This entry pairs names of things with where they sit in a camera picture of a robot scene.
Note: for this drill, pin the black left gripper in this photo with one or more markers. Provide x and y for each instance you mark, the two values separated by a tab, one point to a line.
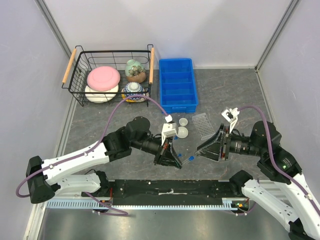
168	155

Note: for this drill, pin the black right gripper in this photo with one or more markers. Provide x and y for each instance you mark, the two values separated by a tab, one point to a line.
222	136

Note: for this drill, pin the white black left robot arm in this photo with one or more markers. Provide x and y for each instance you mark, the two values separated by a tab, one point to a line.
49	177

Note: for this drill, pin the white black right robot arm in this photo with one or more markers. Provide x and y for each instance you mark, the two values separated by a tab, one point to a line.
300	217

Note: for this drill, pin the clear acrylic test tube rack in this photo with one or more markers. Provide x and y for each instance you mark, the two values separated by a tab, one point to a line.
203	126

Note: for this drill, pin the white ceramic evaporating dish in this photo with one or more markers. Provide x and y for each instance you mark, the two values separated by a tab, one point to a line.
182	132

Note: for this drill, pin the white ceramic crucible cup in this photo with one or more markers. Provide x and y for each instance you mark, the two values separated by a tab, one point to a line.
183	122

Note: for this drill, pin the blue plastic compartment bin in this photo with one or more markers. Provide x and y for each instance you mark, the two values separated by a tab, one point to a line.
177	85

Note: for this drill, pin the blue white patterned bowl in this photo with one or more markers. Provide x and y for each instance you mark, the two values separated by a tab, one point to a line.
134	88

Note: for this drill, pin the yellow plate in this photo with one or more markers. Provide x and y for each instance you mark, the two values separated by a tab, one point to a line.
126	99

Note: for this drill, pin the green floral ceramic bowl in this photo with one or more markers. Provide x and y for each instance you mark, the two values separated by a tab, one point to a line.
135	72

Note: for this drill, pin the white ceramic bowl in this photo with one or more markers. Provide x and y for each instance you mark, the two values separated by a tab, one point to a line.
98	97

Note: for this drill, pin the pink ceramic plate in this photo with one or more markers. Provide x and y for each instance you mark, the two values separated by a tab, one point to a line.
103	78

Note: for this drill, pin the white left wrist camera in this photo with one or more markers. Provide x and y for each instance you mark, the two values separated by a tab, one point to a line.
169	129

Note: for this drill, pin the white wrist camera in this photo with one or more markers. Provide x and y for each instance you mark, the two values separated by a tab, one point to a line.
169	129
231	115

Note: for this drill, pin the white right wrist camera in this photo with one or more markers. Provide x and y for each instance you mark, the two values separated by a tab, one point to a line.
231	115

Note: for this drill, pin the light blue cable duct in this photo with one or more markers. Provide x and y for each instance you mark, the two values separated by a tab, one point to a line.
86	204

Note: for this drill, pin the black wire basket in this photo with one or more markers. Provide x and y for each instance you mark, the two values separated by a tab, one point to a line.
82	62

